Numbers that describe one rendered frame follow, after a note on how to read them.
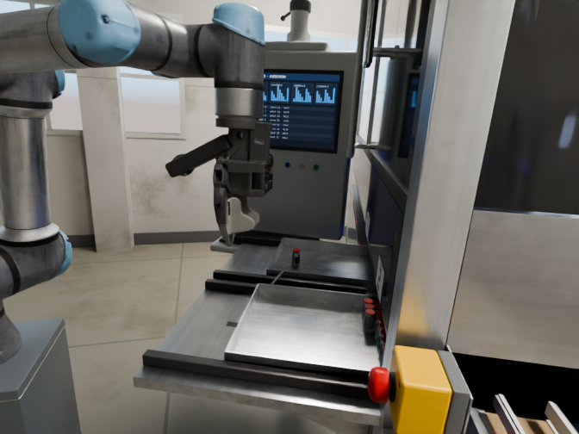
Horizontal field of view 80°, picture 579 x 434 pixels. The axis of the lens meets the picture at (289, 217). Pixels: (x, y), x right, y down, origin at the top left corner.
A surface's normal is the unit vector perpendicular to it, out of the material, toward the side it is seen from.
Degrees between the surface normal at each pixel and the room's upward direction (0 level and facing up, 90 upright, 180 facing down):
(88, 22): 90
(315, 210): 90
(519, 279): 90
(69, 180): 90
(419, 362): 0
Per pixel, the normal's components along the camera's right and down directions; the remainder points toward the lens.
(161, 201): 0.25, 0.28
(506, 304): -0.14, 0.27
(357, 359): 0.05, -0.96
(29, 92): 0.80, 0.31
